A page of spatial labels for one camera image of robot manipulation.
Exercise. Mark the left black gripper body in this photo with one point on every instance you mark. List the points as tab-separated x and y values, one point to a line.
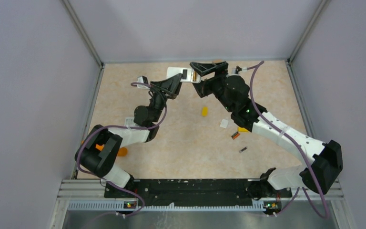
158	100

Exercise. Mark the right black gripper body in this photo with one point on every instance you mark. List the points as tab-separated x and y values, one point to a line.
216	85

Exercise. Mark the white remote control back up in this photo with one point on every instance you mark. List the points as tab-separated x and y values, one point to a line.
187	74

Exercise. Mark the white battery cover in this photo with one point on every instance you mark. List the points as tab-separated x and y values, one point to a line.
224	123

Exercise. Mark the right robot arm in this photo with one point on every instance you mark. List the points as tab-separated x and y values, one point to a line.
321	163

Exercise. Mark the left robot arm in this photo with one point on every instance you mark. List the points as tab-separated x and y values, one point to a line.
97	154

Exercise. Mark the white remote with buttons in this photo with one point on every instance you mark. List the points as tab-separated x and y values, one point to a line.
129	121

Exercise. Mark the yellow block centre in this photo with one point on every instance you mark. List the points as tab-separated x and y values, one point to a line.
204	111

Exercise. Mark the yellow block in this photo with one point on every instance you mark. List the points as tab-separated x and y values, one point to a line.
241	129
204	111

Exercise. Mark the yellow block right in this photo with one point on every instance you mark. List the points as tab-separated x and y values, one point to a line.
241	129

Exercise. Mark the green orange battery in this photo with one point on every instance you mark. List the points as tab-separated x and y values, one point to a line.
235	135

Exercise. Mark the orange cone toy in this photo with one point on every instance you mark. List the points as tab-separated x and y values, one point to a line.
122	151

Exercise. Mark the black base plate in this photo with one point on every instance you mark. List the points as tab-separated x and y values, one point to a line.
198	192

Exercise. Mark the left aluminium frame post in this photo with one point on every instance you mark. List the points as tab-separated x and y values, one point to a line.
81	31

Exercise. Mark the aluminium frame post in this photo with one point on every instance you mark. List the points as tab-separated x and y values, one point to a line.
323	4
81	31

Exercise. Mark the white cable duct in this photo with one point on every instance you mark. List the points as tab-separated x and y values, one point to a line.
119	206

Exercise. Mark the right aluminium frame post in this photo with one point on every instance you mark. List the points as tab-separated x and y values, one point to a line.
323	4

